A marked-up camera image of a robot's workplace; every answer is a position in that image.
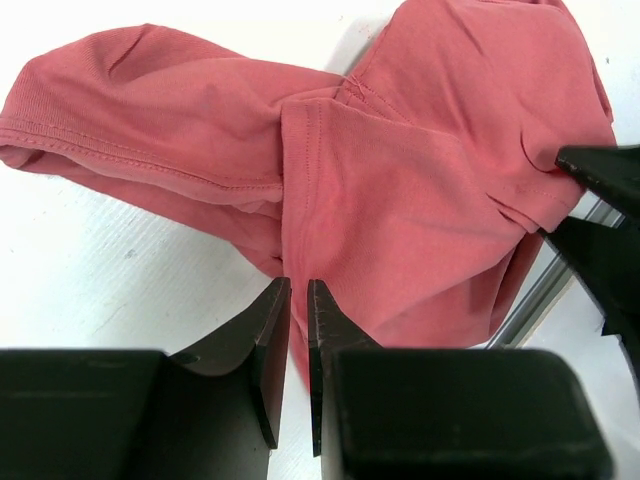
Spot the aluminium frame rail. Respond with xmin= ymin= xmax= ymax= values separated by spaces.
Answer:
xmin=486 ymin=193 xmax=621 ymax=349

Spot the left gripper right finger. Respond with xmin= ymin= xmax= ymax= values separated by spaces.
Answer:
xmin=307 ymin=280 xmax=614 ymax=479

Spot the light pink t shirt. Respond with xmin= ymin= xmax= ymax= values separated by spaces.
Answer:
xmin=1 ymin=1 xmax=615 ymax=371

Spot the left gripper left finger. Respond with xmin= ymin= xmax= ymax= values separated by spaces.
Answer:
xmin=1 ymin=278 xmax=290 ymax=479

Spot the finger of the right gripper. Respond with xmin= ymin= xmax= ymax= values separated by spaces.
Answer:
xmin=542 ymin=217 xmax=639 ymax=383
xmin=555 ymin=145 xmax=640 ymax=223

